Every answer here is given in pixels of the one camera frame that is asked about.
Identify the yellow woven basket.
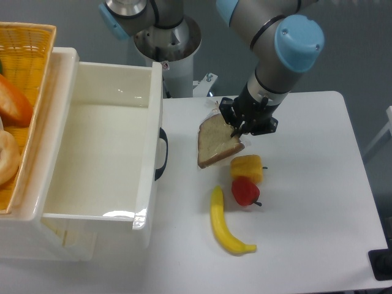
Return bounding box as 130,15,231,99
1,22,56,215

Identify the black device at table edge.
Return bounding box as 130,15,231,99
368,249,391,281

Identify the black drawer handle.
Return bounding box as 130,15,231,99
154,127,168,181

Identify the bagged toast slice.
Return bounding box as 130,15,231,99
197,99,246,169

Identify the orange bread loaf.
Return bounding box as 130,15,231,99
1,75,33,127

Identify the yellow banana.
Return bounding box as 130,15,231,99
209,186,257,255

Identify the metal table clamp bracket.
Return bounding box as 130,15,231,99
192,72,218,97

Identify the beige bagel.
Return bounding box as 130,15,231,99
1,130,21,185

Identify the yellow bell pepper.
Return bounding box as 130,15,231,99
230,154,264,184

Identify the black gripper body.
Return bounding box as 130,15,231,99
219,86,278,136

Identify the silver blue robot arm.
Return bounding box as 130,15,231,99
99,1,325,136

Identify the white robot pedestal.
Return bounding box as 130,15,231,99
134,15,202,98

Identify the white frame at right edge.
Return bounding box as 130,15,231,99
362,106,391,164

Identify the red bell pepper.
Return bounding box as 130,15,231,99
231,177,262,206

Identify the white drawer cabinet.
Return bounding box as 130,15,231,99
1,47,97,262

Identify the open upper white drawer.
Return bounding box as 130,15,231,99
43,62,163,247

